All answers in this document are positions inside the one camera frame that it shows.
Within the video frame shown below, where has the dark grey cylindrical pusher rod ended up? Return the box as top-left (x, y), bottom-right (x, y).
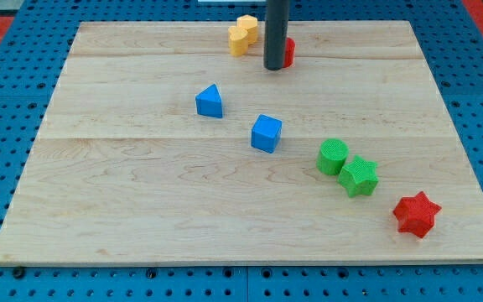
top-left (263, 0), bottom-right (290, 70)

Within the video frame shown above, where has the blue triangle block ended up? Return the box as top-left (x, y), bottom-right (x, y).
top-left (195, 84), bottom-right (223, 118)

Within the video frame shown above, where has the yellow heart block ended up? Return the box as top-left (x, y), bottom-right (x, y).
top-left (228, 26), bottom-right (248, 57)

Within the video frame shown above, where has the yellow hexagon block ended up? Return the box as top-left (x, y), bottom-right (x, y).
top-left (236, 14), bottom-right (259, 44)

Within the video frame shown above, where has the red cylinder block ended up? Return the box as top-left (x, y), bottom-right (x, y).
top-left (283, 37), bottom-right (296, 68)

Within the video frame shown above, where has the blue cube block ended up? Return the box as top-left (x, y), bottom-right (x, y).
top-left (251, 114), bottom-right (283, 154)

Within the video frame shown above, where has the green cylinder block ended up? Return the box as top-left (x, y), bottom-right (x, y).
top-left (316, 138), bottom-right (349, 175)

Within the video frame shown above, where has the light wooden board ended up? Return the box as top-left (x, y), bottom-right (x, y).
top-left (0, 21), bottom-right (483, 267)

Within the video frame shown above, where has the green star block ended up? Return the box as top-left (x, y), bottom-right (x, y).
top-left (337, 154), bottom-right (379, 198)

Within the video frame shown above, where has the red star block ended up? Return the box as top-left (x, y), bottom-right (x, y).
top-left (392, 191), bottom-right (442, 238)

